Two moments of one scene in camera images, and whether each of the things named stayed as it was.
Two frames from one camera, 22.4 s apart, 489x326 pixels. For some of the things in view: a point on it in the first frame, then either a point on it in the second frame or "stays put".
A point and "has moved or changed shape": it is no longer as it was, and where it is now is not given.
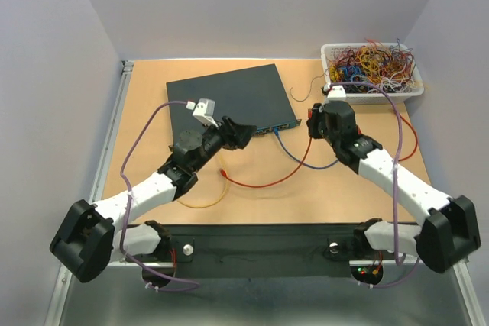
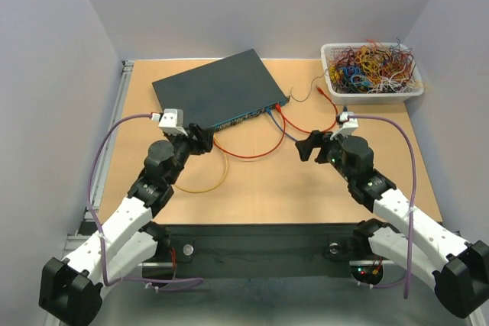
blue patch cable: x=276 y=133 → x=277 y=127
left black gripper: x=234 y=135 → x=202 y=143
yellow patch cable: x=207 y=206 → x=221 y=181
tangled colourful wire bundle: x=391 y=66 stays put
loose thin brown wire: x=310 y=88 stays put
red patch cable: x=228 y=179 → x=279 y=109
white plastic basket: x=374 y=98 stays put
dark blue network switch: x=255 y=96 has moved or changed shape
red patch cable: x=416 y=135 → x=279 y=108
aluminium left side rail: x=63 y=303 stays put
